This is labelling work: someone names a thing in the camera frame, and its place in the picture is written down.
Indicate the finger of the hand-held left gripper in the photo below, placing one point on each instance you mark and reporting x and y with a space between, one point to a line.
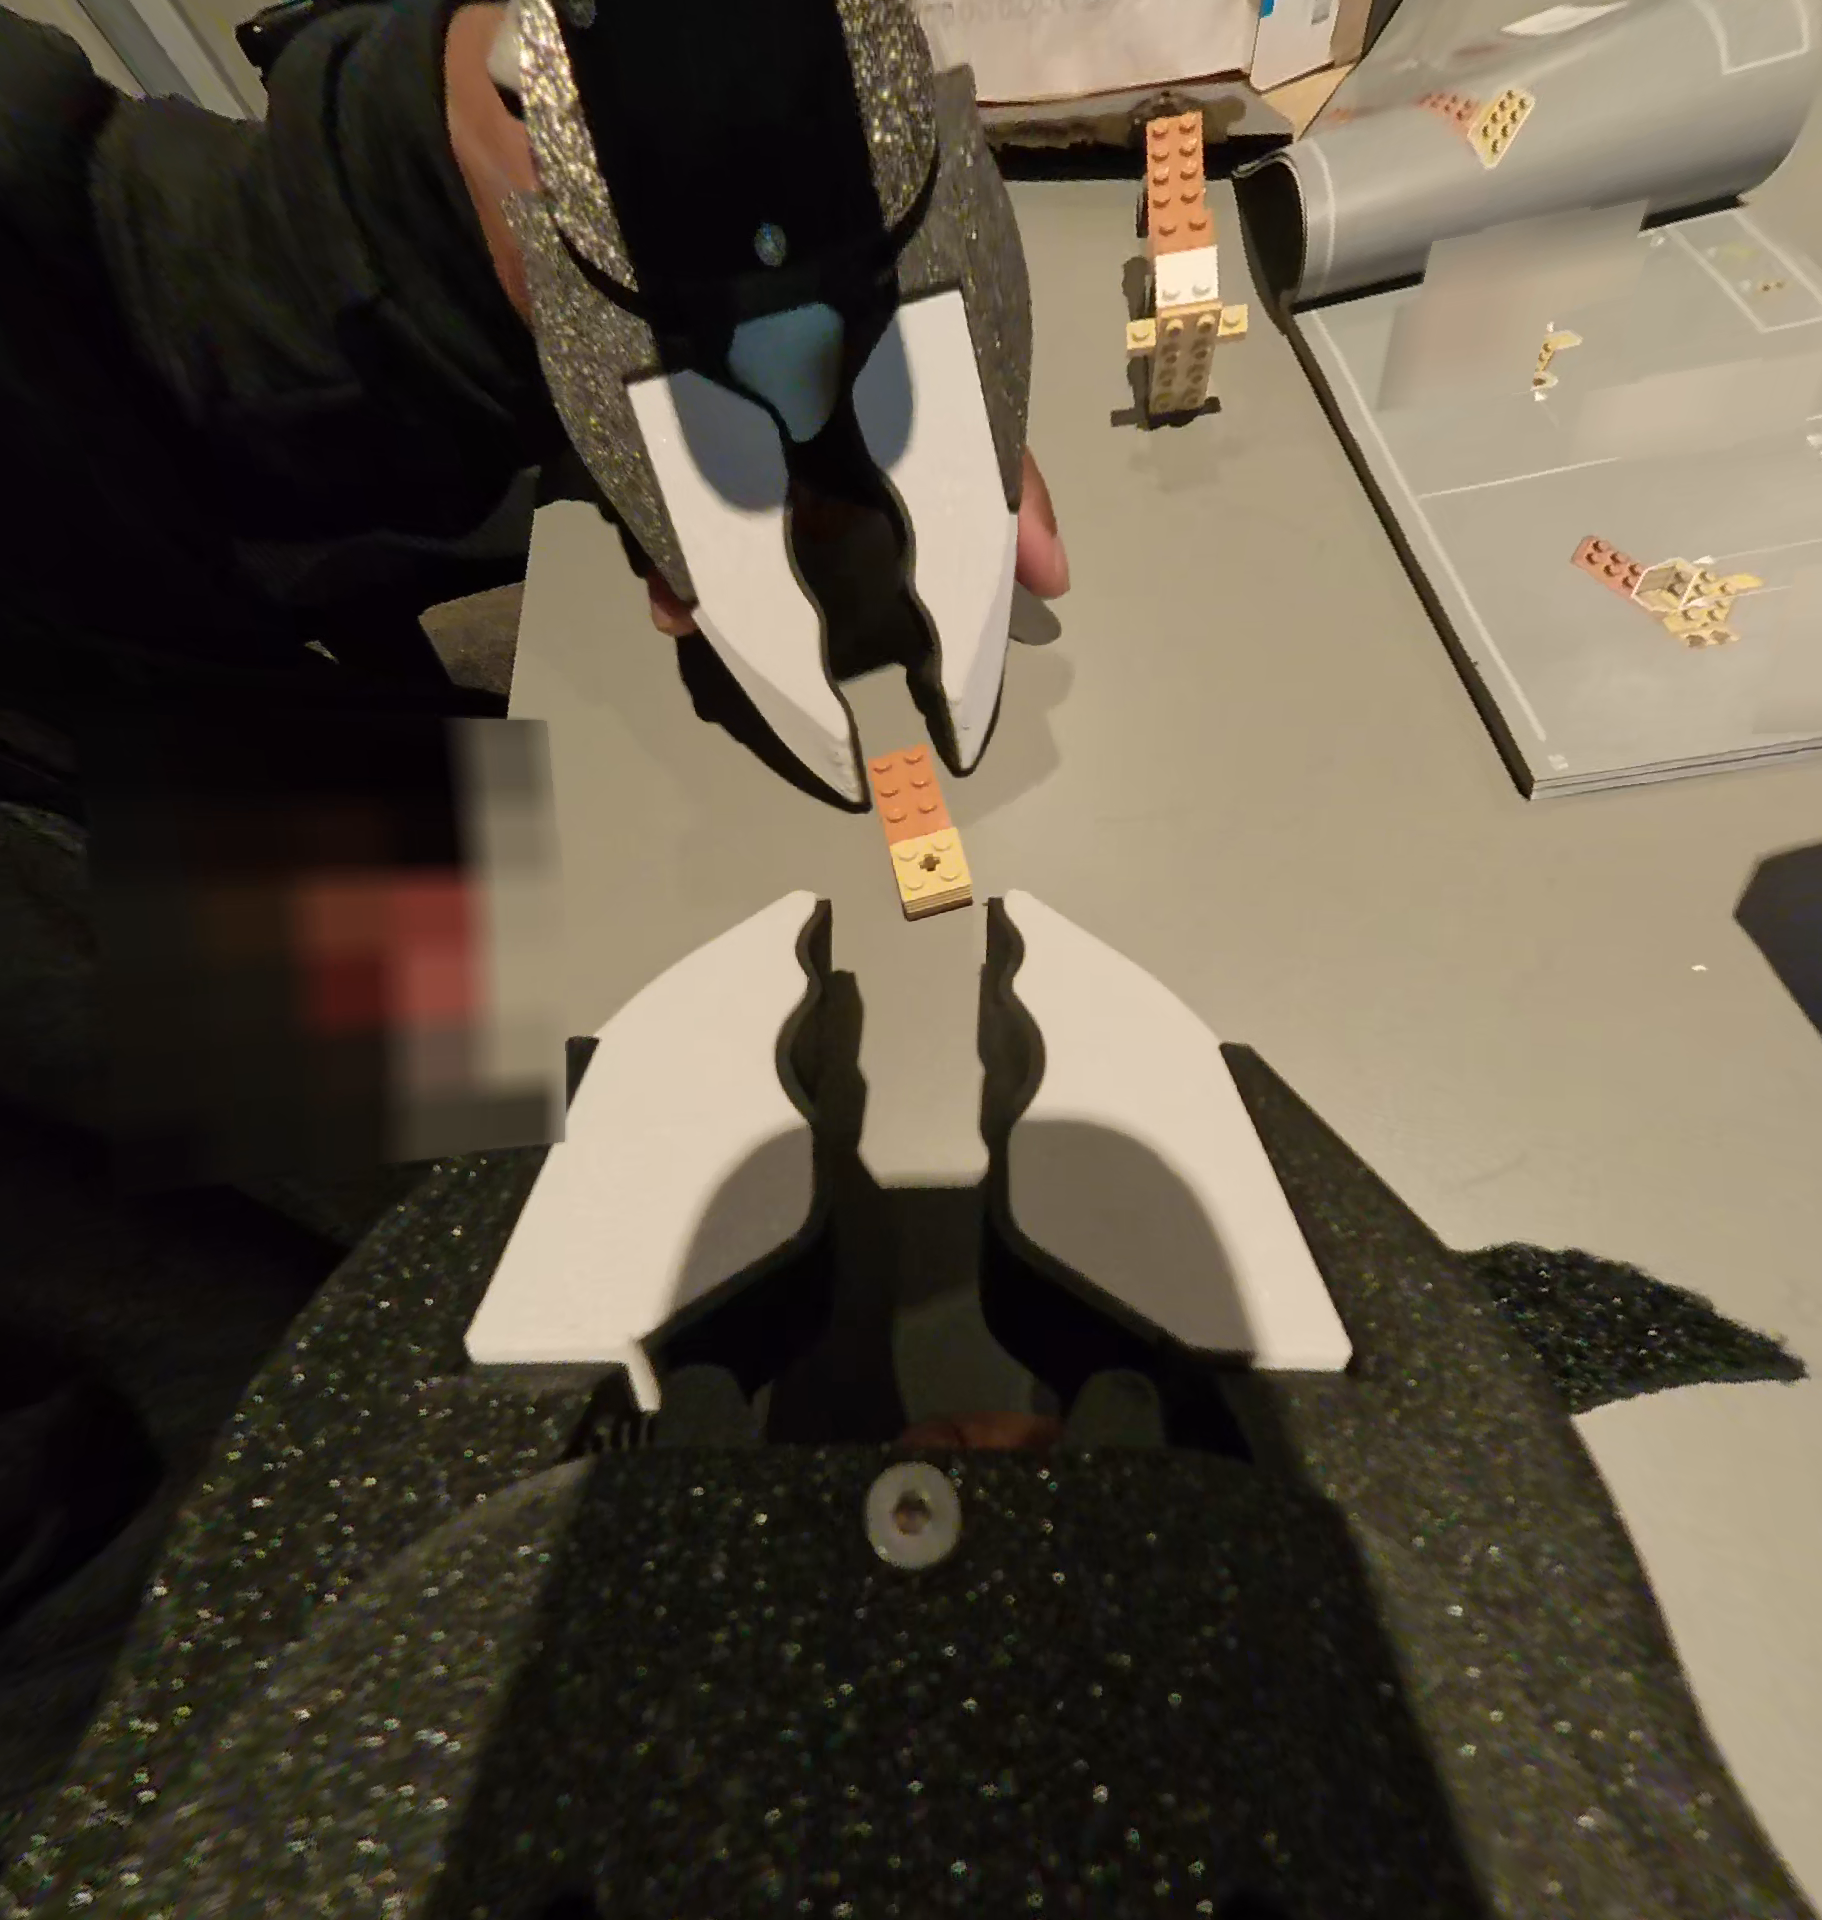
731 571
958 513

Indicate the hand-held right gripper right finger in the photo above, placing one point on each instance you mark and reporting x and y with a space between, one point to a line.
1154 1141

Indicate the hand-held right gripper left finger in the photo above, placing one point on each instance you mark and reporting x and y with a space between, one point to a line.
658 1141

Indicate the orange and yellow brick assembly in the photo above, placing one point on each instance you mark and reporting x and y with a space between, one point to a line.
919 826

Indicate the person's left forearm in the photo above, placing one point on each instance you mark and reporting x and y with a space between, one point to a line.
224 334

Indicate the person's left hand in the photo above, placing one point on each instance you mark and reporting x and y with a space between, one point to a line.
476 139

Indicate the standing brick model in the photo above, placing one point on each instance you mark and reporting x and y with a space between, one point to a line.
1182 274

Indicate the person's black jacket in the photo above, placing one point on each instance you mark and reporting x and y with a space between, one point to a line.
134 1202

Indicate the grey instruction booklet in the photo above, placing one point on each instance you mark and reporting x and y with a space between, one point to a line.
1628 495

